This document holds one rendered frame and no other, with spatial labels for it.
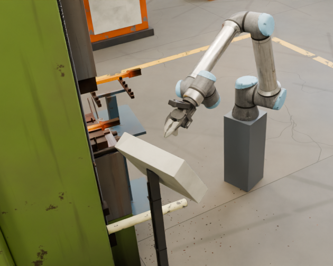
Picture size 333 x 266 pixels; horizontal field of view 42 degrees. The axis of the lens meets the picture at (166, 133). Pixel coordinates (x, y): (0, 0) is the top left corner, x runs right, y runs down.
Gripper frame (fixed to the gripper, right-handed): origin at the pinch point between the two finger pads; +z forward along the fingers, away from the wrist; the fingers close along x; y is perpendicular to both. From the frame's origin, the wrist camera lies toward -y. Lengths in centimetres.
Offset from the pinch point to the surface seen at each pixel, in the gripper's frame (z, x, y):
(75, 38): -9, 34, -45
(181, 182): 18.3, -26.8, -8.9
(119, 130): -5, 72, 51
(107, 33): -157, 331, 200
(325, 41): -287, 94, 295
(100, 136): 13.0, 40.6, 8.3
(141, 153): 16.3, -7.2, -15.8
